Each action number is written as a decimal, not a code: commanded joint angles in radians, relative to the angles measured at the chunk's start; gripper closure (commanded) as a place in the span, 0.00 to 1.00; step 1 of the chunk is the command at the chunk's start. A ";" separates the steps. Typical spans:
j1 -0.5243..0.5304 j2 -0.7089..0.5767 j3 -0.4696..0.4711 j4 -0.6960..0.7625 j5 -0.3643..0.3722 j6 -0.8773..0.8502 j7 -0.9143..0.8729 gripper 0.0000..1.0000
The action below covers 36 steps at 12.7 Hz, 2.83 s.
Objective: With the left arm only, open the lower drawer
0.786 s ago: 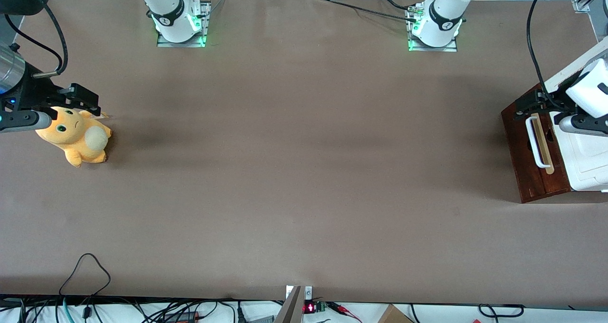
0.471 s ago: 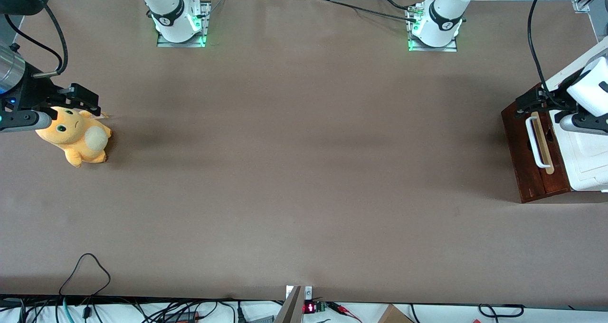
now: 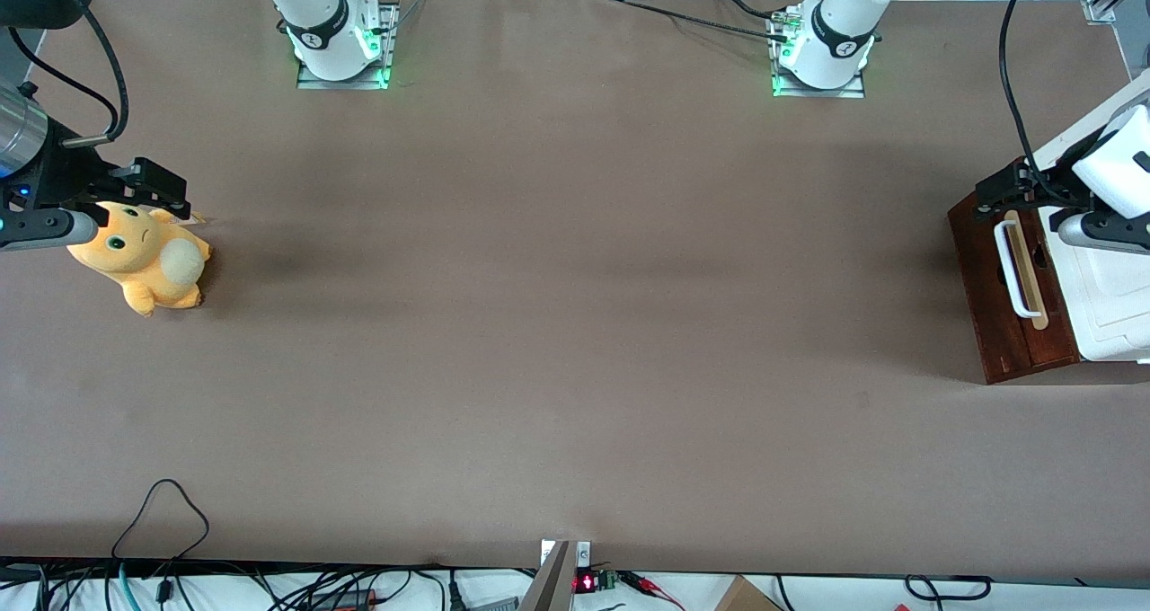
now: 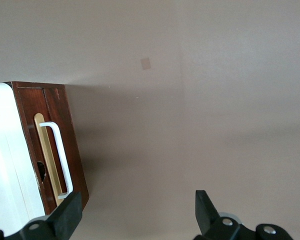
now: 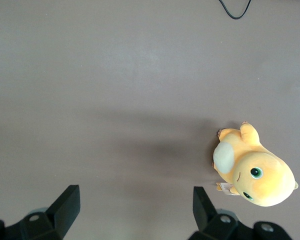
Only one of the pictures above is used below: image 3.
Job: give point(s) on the black power adapter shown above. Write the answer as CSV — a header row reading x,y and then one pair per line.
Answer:
x,y
346,599

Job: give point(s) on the light wooden drawer strip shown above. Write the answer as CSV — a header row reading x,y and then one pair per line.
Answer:
x,y
1035,298

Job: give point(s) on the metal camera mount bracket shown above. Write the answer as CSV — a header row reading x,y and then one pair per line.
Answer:
x,y
548,584

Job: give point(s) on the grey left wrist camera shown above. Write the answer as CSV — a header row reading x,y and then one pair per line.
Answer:
x,y
1101,234

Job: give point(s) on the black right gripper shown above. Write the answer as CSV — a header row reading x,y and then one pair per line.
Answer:
x,y
65,174

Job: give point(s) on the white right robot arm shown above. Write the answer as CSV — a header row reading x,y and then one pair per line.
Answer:
x,y
323,27

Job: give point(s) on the orange plush toy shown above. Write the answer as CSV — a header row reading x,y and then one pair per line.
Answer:
x,y
144,261

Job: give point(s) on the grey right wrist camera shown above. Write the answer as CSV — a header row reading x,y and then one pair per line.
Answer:
x,y
45,230

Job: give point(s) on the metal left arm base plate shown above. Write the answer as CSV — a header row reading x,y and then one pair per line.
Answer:
x,y
849,92

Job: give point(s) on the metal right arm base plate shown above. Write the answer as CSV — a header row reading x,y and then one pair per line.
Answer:
x,y
310,83

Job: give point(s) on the brown cardboard box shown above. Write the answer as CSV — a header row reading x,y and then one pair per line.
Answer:
x,y
746,597

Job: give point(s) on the white cabinet box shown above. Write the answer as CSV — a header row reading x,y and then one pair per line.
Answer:
x,y
1114,305

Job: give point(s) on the red digit display module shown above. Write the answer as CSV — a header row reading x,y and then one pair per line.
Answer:
x,y
586,582

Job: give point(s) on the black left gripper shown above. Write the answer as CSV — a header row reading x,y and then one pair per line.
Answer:
x,y
1053,187

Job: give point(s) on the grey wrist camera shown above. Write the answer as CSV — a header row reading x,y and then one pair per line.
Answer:
x,y
1101,234
45,230

